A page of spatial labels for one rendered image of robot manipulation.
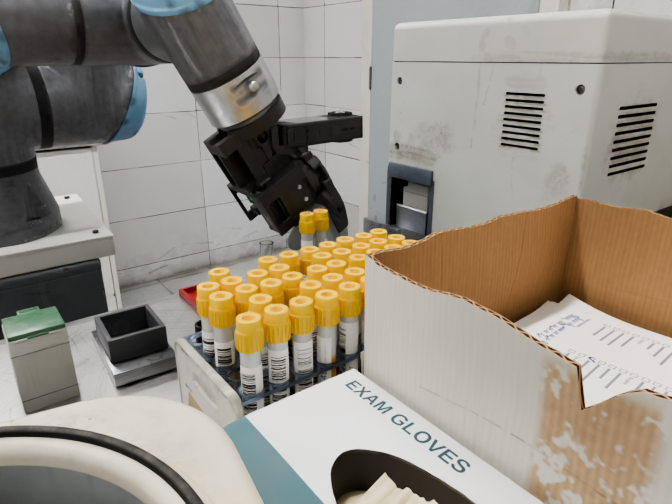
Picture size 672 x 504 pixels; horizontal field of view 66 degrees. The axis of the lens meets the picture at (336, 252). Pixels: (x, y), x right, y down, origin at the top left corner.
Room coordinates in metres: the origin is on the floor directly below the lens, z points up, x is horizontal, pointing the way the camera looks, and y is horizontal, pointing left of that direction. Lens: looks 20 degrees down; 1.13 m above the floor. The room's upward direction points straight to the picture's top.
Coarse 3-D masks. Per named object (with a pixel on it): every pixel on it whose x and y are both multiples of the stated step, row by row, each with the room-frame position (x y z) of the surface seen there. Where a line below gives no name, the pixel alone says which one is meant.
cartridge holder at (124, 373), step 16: (144, 304) 0.45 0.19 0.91; (96, 320) 0.42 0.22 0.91; (112, 320) 0.43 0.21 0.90; (128, 320) 0.44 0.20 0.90; (144, 320) 0.45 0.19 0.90; (160, 320) 0.42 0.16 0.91; (96, 336) 0.43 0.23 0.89; (112, 336) 0.43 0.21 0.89; (128, 336) 0.39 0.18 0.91; (144, 336) 0.40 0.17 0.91; (160, 336) 0.41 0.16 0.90; (112, 352) 0.38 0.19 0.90; (128, 352) 0.39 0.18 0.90; (144, 352) 0.40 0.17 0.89; (160, 352) 0.40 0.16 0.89; (112, 368) 0.38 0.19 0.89; (128, 368) 0.38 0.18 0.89; (144, 368) 0.38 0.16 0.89; (160, 368) 0.39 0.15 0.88
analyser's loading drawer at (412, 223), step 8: (400, 208) 0.69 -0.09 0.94; (408, 208) 0.67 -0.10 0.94; (400, 216) 0.69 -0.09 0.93; (408, 216) 0.68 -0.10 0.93; (416, 216) 0.66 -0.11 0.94; (424, 216) 0.65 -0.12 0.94; (368, 224) 0.66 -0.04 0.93; (376, 224) 0.64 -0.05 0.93; (384, 224) 0.64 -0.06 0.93; (400, 224) 0.69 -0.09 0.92; (408, 224) 0.68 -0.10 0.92; (416, 224) 0.66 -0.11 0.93; (424, 224) 0.65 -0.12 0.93; (368, 232) 0.66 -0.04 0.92; (392, 232) 0.62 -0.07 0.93; (400, 232) 0.62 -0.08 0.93; (408, 232) 0.66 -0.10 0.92; (416, 232) 0.66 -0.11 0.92; (424, 232) 0.65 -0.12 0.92; (416, 240) 0.63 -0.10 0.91
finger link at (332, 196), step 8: (320, 176) 0.55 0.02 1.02; (328, 184) 0.54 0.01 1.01; (320, 192) 0.54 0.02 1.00; (328, 192) 0.54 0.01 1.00; (336, 192) 0.54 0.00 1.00; (320, 200) 0.55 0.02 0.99; (328, 200) 0.54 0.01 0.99; (336, 200) 0.54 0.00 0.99; (328, 208) 0.55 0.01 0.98; (336, 208) 0.54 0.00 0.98; (344, 208) 0.55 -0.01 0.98; (336, 216) 0.55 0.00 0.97; (344, 216) 0.56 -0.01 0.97; (336, 224) 0.56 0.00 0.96; (344, 224) 0.56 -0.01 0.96
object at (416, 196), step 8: (408, 184) 0.69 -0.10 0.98; (416, 184) 0.67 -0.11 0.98; (408, 192) 0.69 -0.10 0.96; (416, 192) 0.67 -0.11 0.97; (424, 192) 0.66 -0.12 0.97; (408, 200) 0.69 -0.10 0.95; (416, 200) 0.67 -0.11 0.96; (424, 200) 0.66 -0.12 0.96; (416, 208) 0.67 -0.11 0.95; (424, 208) 0.66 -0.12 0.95
